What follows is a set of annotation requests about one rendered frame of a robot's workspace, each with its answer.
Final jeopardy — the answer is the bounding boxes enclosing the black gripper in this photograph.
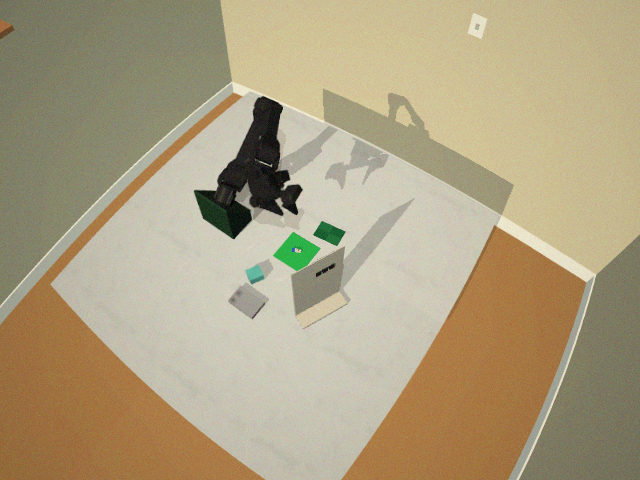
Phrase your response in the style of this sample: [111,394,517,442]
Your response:
[249,174,303,216]

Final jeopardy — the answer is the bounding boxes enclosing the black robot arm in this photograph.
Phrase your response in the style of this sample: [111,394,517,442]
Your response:
[210,96,290,207]

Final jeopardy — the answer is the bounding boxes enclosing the small teal block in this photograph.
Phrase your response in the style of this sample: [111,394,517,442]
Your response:
[245,265,265,284]

